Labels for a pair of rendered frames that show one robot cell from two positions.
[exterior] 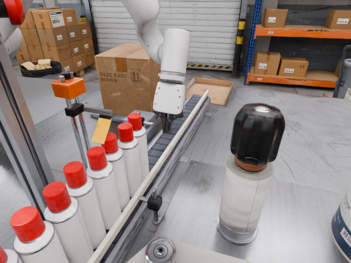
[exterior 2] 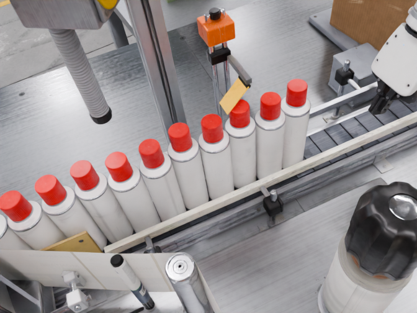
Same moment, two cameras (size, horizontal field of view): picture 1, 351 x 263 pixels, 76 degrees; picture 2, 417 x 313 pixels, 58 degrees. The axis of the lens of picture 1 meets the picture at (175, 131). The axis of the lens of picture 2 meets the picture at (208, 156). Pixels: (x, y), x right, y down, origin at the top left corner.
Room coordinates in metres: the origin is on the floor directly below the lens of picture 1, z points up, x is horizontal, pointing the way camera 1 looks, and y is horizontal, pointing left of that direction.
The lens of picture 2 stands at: (0.10, -0.17, 1.51)
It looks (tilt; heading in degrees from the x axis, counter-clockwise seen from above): 52 degrees down; 54
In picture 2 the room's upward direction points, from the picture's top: 10 degrees counter-clockwise
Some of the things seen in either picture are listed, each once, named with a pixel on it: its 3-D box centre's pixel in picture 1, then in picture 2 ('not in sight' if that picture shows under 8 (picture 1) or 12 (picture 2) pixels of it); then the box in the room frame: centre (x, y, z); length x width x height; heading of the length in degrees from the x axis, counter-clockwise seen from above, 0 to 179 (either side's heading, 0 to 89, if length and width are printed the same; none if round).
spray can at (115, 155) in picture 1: (115, 174); (241, 147); (0.40, 0.14, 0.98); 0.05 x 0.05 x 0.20
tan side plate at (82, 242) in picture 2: not in sight; (67, 256); (0.06, 0.22, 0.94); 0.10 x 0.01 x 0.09; 160
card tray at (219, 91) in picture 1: (207, 90); not in sight; (1.29, -0.19, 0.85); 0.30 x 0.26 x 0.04; 160
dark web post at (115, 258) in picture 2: not in sight; (134, 285); (0.11, 0.08, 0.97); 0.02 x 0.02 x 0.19
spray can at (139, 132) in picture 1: (137, 149); (293, 127); (0.49, 0.10, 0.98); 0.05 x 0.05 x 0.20
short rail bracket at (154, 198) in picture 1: (155, 206); (273, 208); (0.38, 0.05, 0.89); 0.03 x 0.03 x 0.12; 70
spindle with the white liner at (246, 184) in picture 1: (246, 177); (368, 267); (0.33, -0.14, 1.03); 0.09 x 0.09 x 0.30
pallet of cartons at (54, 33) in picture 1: (56, 44); not in sight; (4.38, 2.19, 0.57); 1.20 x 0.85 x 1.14; 168
